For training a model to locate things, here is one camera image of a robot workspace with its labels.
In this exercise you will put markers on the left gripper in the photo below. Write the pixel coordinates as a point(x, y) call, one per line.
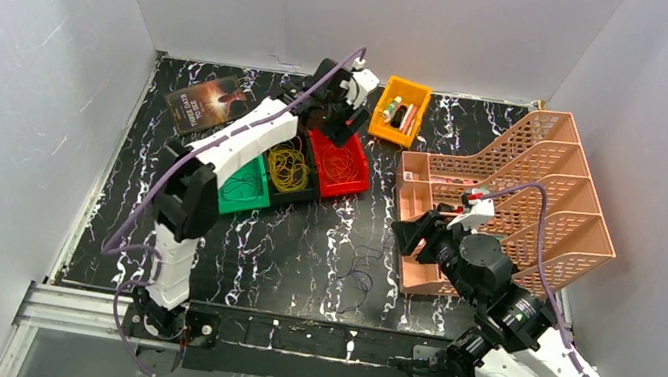
point(337, 120)

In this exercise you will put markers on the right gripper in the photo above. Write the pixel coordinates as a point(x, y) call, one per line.
point(432, 223)

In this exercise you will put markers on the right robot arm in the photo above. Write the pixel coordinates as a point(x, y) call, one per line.
point(515, 332)

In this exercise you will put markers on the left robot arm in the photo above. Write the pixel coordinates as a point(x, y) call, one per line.
point(186, 199)

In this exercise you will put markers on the orange-yellow plastic bin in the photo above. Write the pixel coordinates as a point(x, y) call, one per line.
point(398, 115)

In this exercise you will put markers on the red plastic bin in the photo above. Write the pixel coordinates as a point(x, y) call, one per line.
point(342, 171)

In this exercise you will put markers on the green plastic bin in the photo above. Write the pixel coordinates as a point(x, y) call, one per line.
point(246, 189)

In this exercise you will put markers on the pink desk organizer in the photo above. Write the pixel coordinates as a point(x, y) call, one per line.
point(548, 216)

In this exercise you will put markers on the dark book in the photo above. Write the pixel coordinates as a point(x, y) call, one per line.
point(207, 104)

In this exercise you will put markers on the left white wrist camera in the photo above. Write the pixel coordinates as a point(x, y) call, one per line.
point(359, 84)

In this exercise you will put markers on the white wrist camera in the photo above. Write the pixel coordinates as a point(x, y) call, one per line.
point(359, 84)
point(477, 209)

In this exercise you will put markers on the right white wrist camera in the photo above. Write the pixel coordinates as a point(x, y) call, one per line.
point(477, 209)

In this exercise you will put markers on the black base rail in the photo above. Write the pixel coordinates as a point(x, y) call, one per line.
point(204, 336)

